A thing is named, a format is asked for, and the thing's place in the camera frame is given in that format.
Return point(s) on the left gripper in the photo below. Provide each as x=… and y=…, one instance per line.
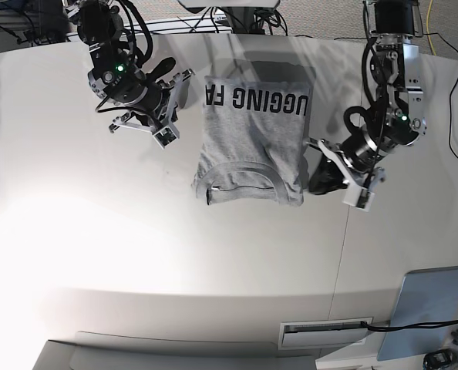
x=349, y=162

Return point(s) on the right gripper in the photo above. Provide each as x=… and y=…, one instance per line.
x=155, y=99

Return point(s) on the grey T-shirt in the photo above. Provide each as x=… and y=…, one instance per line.
x=252, y=141

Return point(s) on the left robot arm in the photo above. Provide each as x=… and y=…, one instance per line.
x=392, y=62

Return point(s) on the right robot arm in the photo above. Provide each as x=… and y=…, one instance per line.
x=117, y=75

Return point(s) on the blue-grey laptop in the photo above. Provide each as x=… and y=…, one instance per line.
x=426, y=296

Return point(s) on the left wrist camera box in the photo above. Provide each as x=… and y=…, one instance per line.
x=358, y=197

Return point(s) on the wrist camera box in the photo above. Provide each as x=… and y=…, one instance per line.
x=358, y=197
x=166, y=135

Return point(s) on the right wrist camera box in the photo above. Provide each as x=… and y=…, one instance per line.
x=166, y=135

